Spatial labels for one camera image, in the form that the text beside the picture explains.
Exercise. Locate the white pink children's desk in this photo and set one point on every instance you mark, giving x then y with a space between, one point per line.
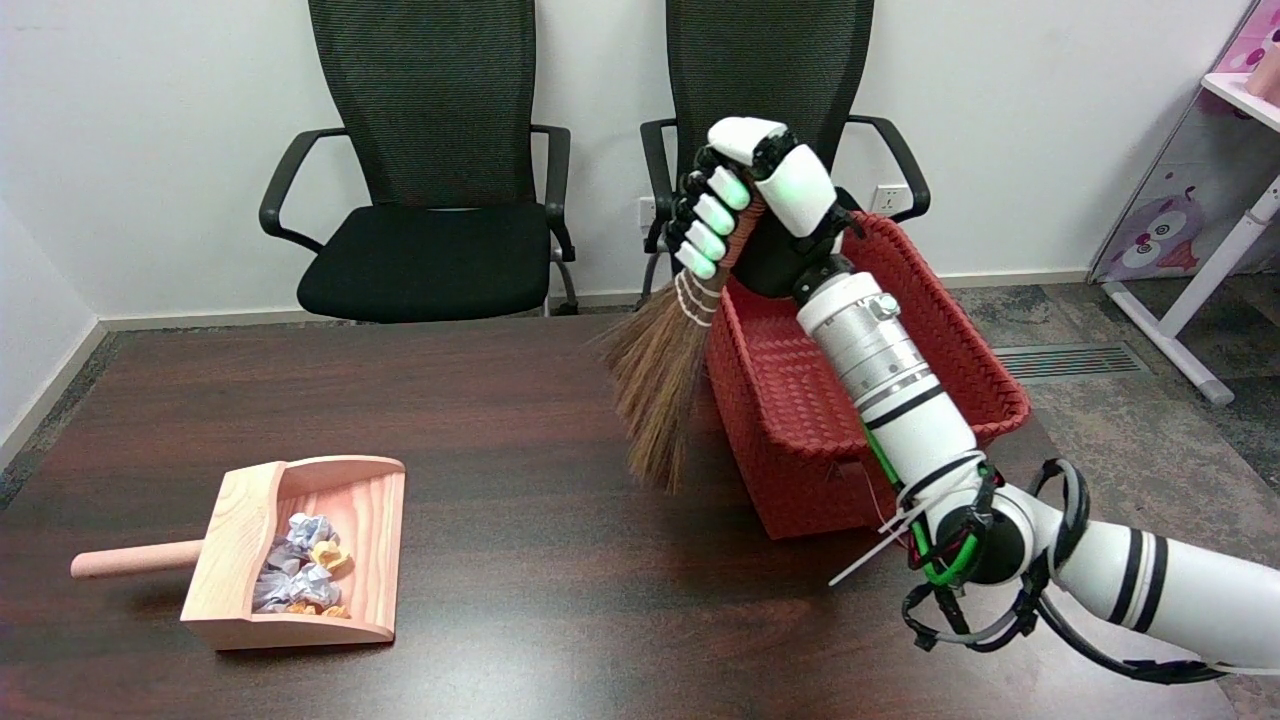
1165 235

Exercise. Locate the black mesh office chair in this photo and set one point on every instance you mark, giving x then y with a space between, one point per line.
760 60
430 100

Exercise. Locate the brown straw hand broom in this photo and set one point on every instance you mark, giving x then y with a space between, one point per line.
660 380

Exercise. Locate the red woven basket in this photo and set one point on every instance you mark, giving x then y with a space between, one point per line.
780 400

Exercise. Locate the white paper ball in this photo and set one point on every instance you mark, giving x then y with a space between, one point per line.
310 530
268 595
275 560
312 582

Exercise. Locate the white wall socket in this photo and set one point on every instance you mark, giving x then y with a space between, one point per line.
888 198
646 211

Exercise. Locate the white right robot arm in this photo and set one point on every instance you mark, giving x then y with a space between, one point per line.
900 400

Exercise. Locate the wooden dustpan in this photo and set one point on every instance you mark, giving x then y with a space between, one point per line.
370 510

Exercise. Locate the metal floor vent grille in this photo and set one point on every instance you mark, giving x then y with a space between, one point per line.
1070 362

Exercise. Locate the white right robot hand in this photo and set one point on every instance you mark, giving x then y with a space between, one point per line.
795 195

